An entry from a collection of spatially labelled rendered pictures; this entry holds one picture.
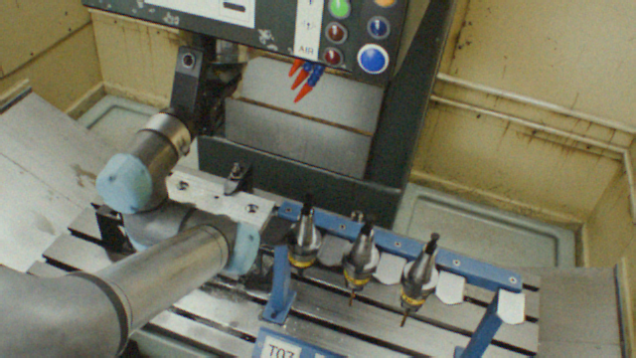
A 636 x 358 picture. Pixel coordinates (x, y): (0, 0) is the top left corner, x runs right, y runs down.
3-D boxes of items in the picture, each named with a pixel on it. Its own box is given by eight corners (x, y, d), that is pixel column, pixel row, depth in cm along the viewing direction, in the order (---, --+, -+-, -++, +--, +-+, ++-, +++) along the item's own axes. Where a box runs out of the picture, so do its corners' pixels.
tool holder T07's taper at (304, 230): (320, 233, 99) (324, 207, 94) (310, 249, 95) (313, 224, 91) (298, 225, 100) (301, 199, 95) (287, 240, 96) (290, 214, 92)
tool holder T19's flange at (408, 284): (437, 275, 97) (441, 268, 95) (431, 301, 92) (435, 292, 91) (404, 265, 98) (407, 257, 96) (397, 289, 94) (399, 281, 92)
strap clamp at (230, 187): (233, 221, 143) (232, 179, 133) (221, 217, 143) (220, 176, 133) (252, 190, 152) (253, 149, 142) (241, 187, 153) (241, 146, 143)
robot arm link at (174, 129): (131, 121, 78) (180, 136, 77) (148, 104, 81) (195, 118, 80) (139, 158, 84) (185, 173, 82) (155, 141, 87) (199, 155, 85)
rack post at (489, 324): (472, 392, 112) (522, 315, 92) (448, 384, 113) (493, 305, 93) (477, 354, 119) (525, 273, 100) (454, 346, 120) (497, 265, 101)
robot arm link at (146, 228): (179, 270, 83) (171, 226, 76) (119, 247, 86) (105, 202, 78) (203, 235, 89) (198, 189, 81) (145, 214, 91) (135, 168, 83)
